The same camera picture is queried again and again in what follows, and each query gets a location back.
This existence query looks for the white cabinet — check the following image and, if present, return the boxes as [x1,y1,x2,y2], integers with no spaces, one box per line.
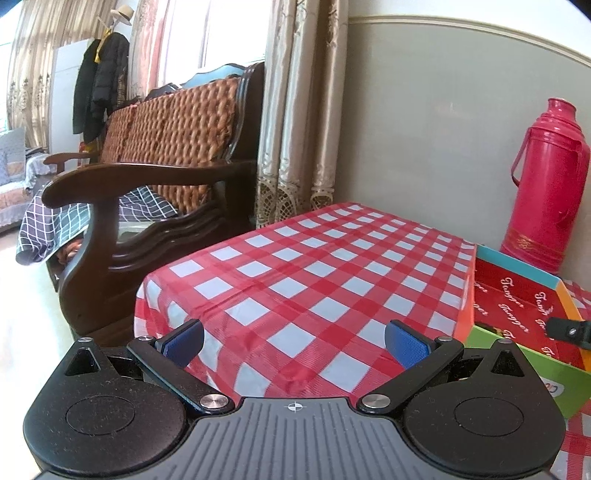
[47,39,100,156]

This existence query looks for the black coat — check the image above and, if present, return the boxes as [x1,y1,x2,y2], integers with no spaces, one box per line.
[72,32,131,145]

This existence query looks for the beige embroidered curtain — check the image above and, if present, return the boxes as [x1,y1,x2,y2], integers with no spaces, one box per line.
[255,0,350,230]

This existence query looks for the red thermos flask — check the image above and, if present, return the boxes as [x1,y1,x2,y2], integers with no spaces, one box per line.
[500,98,591,275]

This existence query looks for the pink sheer curtain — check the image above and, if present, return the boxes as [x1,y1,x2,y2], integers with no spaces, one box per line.
[127,0,211,101]

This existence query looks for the dark wooden sofa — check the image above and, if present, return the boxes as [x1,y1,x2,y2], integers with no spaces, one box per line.
[41,62,266,348]

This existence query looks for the red white checkered tablecloth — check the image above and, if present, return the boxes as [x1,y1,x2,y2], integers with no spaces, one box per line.
[134,202,591,480]

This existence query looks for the colourful cardboard box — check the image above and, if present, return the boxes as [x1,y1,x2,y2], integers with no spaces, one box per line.
[455,244,591,421]

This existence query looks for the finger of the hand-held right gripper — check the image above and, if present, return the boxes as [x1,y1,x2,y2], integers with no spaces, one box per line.
[546,316,591,350]

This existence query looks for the dark plaid blanket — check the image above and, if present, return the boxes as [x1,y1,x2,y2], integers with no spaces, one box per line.
[15,185,179,267]

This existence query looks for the covered armchair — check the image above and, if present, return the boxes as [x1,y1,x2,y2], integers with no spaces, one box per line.
[0,128,52,228]

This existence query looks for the brown woven seat cushion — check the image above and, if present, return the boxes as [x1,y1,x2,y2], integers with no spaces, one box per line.
[99,105,136,165]
[122,77,242,217]

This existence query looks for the gold patterned curtain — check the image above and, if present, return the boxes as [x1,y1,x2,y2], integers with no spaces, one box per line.
[7,0,134,149]

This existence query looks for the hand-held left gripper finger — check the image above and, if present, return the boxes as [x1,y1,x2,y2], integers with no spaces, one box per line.
[356,319,533,415]

